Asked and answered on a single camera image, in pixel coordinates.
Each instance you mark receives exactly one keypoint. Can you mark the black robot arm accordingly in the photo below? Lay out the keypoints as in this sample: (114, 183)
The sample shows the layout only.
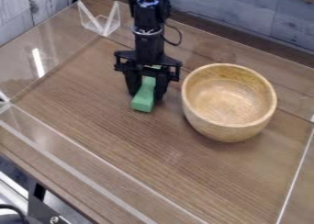
(147, 60)

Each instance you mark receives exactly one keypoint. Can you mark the wooden bowl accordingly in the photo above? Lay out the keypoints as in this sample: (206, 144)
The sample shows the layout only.
(228, 101)

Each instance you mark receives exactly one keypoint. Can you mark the green rectangular stick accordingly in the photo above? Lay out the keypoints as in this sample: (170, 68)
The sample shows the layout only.
(143, 99)

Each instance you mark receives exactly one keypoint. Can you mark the clear acrylic corner bracket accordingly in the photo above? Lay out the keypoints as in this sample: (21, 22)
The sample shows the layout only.
(102, 25)

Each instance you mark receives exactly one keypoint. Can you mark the clear acrylic front wall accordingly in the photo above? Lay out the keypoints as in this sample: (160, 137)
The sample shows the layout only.
(102, 191)

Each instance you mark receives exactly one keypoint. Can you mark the black table leg bracket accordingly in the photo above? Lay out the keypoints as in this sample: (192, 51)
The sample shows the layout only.
(39, 210)

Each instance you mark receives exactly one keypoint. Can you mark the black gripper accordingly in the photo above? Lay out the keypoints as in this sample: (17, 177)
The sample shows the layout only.
(166, 64)

